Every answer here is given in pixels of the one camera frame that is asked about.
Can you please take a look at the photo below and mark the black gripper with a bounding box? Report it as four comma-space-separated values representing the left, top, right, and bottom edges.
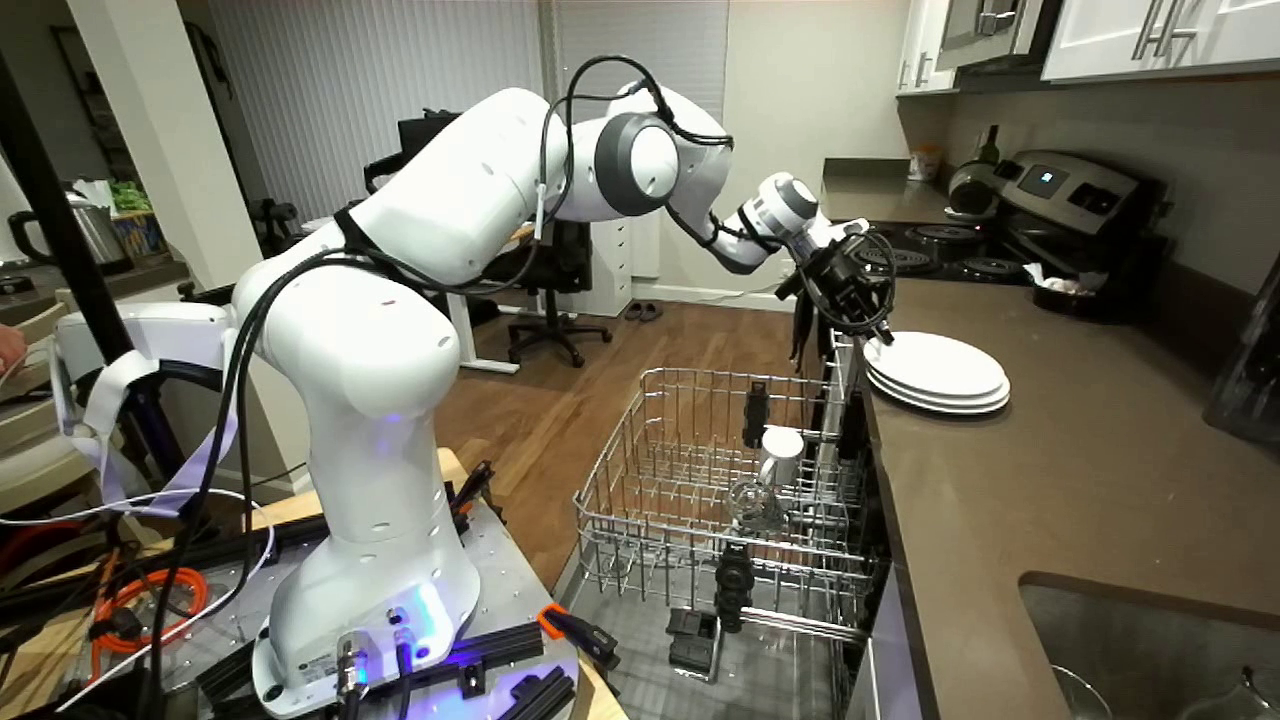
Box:
797, 225, 900, 342

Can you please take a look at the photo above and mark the white ceramic plate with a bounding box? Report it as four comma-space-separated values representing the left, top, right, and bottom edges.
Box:
873, 376, 1011, 419
858, 329, 1011, 401
863, 365, 1015, 411

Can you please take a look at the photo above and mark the black rack clip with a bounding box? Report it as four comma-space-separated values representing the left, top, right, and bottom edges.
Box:
710, 541, 758, 630
740, 376, 776, 452

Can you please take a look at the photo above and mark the white ceramic mug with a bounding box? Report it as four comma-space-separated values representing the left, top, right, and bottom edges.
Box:
754, 419, 812, 493

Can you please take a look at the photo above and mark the black kettle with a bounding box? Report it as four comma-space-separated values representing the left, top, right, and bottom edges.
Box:
941, 121, 1022, 220

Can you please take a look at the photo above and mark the clear drinking glass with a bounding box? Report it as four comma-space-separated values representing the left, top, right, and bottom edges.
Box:
1177, 666, 1280, 720
1049, 658, 1117, 720
733, 477, 791, 541

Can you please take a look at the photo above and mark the black pan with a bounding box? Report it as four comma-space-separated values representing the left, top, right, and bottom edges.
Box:
1020, 257, 1142, 325

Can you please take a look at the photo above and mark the white drawer unit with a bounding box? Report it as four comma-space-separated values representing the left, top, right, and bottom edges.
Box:
582, 211, 668, 319

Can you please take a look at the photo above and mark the white corner cabinet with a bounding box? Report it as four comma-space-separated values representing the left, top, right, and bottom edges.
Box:
892, 0, 954, 95

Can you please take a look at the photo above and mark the black office chair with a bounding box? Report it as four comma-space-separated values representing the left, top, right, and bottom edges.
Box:
484, 211, 617, 370

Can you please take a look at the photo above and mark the steel range hood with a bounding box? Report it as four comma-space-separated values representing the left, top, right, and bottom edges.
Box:
933, 0, 1064, 74

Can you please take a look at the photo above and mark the white upper cabinet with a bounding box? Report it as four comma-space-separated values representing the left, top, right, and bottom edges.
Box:
1034, 0, 1280, 88

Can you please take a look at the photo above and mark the white leg desk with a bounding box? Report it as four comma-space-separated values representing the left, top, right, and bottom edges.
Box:
435, 244, 535, 379

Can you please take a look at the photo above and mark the black clamp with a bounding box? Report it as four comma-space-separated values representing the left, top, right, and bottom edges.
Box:
445, 456, 498, 534

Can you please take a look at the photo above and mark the robot mounting table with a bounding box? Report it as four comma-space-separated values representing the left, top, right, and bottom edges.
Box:
130, 442, 633, 720

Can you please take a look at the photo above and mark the stainless kitchen sink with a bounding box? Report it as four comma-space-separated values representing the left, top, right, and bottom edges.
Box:
1015, 571, 1280, 720

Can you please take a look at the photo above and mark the white case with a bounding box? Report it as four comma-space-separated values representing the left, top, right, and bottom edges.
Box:
57, 298, 234, 393

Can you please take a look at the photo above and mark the black stand pole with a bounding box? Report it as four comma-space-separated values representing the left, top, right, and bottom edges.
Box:
0, 54, 185, 493

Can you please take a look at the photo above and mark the wire dishwasher rack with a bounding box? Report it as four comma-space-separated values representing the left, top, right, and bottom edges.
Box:
566, 365, 892, 644

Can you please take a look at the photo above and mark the orange handled tool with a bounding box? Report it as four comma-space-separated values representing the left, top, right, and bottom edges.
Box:
535, 600, 623, 673

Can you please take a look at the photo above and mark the black bracket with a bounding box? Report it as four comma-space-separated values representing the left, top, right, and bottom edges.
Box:
450, 614, 575, 720

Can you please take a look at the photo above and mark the black cable bundle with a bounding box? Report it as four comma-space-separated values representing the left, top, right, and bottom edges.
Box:
130, 211, 405, 720

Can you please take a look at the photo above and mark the lavender strap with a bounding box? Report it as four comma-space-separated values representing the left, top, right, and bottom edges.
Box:
50, 349, 250, 525

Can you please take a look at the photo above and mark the orange cord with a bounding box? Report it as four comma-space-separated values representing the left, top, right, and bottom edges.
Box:
83, 562, 216, 658

